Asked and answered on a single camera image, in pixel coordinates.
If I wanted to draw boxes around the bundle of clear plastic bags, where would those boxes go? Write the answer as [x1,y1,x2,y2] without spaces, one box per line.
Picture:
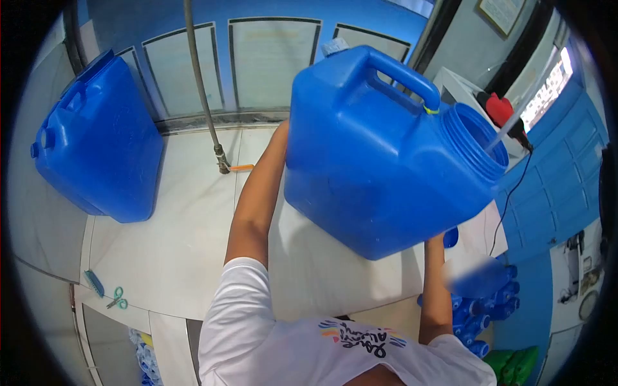
[128,328,163,386]

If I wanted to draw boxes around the bright window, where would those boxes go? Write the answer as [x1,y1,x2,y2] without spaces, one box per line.
[519,46,575,133]

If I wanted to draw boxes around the thin black cable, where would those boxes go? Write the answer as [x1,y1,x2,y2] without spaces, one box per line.
[489,150,533,257]

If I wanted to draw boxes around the blue open-mouthed jerrycan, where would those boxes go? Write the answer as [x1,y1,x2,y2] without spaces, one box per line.
[284,45,510,261]

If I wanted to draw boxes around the green plastic bags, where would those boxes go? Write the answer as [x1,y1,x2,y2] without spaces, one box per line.
[483,345,540,386]

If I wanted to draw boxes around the green-handled scissors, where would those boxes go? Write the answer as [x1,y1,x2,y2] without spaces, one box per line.
[106,287,128,310]

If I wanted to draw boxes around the framed wall picture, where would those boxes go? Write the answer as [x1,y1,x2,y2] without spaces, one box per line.
[475,0,528,39]

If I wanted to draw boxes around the metal water pipe with valve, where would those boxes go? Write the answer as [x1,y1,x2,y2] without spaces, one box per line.
[183,0,255,175]

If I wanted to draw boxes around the person's body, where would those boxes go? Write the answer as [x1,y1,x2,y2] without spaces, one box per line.
[198,257,498,386]

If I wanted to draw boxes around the blue closed jerrycan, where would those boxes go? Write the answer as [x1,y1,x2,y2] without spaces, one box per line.
[30,49,165,224]

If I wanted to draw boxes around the white jerrycan cap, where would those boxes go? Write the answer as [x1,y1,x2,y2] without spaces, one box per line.
[321,38,350,58]

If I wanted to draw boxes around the red and black pump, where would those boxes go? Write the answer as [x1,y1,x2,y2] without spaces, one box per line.
[475,92,535,153]

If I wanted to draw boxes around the pile of blue bottles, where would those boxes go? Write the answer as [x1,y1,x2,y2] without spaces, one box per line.
[417,263,521,359]

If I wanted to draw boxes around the blue scrubbing brush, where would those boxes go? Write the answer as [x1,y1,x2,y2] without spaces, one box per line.
[83,270,105,298]

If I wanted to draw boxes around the glass partition with black frames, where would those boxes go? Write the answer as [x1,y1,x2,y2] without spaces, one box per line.
[115,17,412,122]

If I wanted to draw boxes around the clear plastic hose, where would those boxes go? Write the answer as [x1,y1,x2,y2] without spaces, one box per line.
[485,48,562,155]

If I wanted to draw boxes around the blue panelled door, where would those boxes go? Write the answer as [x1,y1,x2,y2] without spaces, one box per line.
[496,77,610,264]

